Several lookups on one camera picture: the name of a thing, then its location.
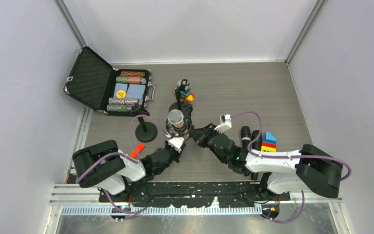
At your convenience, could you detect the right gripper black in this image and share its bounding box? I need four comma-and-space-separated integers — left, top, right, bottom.
189, 122, 227, 163

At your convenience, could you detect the black microphone stand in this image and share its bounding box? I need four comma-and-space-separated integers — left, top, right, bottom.
169, 92, 193, 117
130, 106, 158, 143

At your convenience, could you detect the glitter condenser microphone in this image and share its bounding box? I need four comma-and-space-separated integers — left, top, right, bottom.
166, 109, 193, 139

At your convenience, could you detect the black front microphone stand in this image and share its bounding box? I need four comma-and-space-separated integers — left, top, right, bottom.
130, 106, 158, 143

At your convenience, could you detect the black tall microphone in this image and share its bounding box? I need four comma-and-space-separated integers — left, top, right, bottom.
240, 126, 251, 149

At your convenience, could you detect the black handheld microphone front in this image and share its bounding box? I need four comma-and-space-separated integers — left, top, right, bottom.
250, 130, 262, 181

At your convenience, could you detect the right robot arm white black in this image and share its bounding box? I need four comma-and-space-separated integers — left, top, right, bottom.
189, 124, 343, 200

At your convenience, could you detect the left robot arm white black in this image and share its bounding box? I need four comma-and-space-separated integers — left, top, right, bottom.
72, 138, 185, 202

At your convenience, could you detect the orange block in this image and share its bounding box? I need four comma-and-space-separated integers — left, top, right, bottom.
130, 143, 145, 159

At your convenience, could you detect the colourful toy brick car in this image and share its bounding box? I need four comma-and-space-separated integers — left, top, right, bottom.
174, 79, 194, 102

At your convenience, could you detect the yellow perforated block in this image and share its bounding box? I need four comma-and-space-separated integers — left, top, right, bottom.
261, 145, 276, 152

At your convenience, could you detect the black poker chip case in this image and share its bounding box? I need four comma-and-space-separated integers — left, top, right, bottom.
63, 46, 155, 116

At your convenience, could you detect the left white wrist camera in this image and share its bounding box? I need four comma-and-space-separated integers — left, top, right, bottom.
167, 137, 185, 153

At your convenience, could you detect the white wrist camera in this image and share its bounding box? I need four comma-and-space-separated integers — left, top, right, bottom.
167, 137, 185, 153
214, 114, 232, 134

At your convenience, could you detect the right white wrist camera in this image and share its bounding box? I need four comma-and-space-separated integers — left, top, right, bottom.
214, 114, 232, 134

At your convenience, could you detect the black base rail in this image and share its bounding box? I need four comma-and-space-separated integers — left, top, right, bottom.
111, 181, 290, 208

